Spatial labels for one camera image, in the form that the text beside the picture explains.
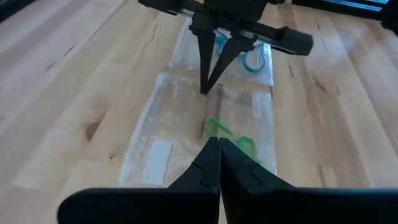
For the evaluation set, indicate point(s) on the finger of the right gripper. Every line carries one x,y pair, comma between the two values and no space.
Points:
206,56
230,53

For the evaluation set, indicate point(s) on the clear zip bag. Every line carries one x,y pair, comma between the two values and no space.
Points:
180,124
268,77
186,56

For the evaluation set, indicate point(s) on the light green rubber band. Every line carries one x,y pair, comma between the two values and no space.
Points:
217,124
248,144

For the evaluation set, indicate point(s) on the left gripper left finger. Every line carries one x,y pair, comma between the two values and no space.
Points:
186,205

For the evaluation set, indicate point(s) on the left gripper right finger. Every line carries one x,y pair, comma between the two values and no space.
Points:
295,205

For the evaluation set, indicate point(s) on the black perforated case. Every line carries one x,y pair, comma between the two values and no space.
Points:
354,7

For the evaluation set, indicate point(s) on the wide blue rubber band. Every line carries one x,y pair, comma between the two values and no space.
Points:
248,69

